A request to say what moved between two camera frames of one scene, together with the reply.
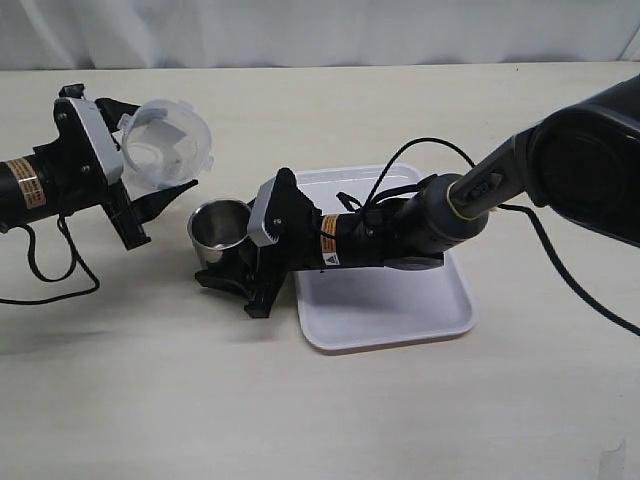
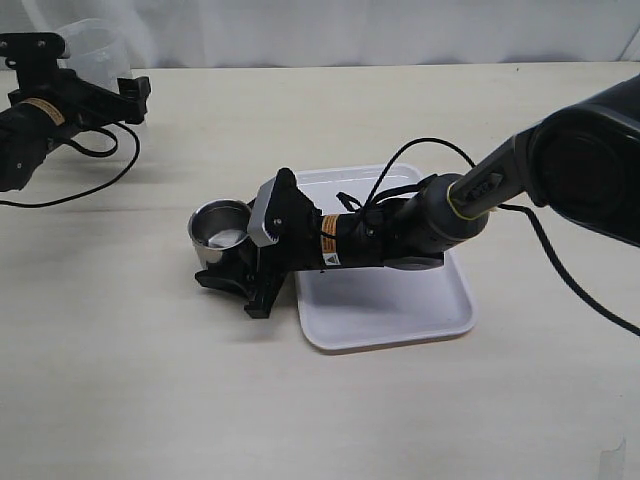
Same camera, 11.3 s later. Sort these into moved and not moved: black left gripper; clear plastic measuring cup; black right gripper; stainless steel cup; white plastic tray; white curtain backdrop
Moved: black left gripper; clear plastic measuring cup
Not moved: white plastic tray; black right gripper; stainless steel cup; white curtain backdrop
